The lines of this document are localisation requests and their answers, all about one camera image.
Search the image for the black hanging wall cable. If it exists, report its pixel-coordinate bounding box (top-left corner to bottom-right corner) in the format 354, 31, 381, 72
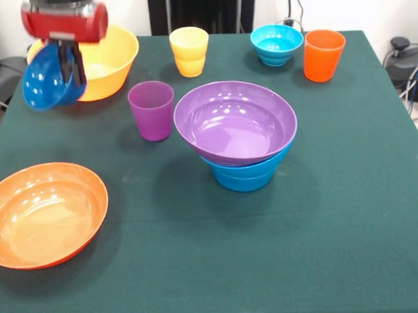
294, 0, 305, 32

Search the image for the dark green tablecloth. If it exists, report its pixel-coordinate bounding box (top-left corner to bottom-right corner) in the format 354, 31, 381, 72
0, 25, 418, 313

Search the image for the small cyan plastic bowl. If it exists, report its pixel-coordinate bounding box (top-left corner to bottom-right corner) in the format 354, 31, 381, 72
249, 23, 305, 68

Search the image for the small dark blue bowl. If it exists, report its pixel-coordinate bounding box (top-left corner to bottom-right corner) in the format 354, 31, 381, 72
21, 42, 89, 113

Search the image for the orange-red plastic cup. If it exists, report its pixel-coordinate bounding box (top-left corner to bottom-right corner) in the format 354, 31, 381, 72
301, 28, 348, 83

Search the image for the purple plastic cup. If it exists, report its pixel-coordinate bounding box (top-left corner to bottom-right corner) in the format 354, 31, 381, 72
127, 80, 177, 143

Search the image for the yellow plastic cup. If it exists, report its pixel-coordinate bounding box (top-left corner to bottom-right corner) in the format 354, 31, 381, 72
168, 25, 211, 62
174, 55, 207, 79

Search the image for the blue cable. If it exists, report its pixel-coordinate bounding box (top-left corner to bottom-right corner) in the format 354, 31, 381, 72
406, 60, 418, 104

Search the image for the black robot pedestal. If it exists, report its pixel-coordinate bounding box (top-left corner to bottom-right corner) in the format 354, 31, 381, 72
147, 0, 257, 37

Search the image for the large yellow plastic bowl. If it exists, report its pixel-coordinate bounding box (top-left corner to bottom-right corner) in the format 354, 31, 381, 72
25, 23, 142, 104

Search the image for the large purple plastic bowl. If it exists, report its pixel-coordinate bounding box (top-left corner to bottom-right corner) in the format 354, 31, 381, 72
172, 78, 300, 170

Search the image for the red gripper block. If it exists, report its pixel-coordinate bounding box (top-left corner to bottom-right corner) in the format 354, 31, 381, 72
21, 1, 112, 89

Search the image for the medium light blue bowl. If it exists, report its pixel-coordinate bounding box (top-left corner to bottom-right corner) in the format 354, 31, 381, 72
198, 139, 296, 181

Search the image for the orange shallow plastic bowl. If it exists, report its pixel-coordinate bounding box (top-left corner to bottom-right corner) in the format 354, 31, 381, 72
0, 160, 112, 272

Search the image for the small light blue bowl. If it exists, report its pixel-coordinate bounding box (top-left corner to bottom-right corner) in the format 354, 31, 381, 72
212, 170, 277, 194

